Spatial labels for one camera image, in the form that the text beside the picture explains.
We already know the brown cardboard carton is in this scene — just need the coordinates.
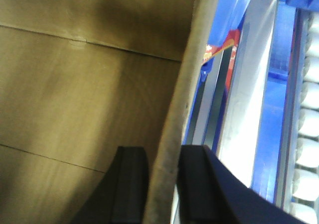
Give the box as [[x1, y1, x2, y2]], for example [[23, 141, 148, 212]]
[[0, 0, 218, 224]]

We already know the blue plastic bin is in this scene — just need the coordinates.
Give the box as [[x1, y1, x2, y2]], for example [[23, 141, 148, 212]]
[[199, 0, 319, 83]]

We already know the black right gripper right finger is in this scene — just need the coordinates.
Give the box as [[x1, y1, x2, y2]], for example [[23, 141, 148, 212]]
[[177, 145, 301, 224]]

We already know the stainless steel shelf rail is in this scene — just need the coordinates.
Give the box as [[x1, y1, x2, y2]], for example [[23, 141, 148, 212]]
[[184, 0, 282, 205]]

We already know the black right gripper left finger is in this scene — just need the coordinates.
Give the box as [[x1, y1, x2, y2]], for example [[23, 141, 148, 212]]
[[71, 146, 149, 224]]

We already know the red snack package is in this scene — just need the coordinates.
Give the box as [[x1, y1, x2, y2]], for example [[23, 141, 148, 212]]
[[200, 29, 241, 91]]

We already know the white roller conveyor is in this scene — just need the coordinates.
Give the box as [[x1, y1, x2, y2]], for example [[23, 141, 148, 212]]
[[290, 12, 319, 224]]

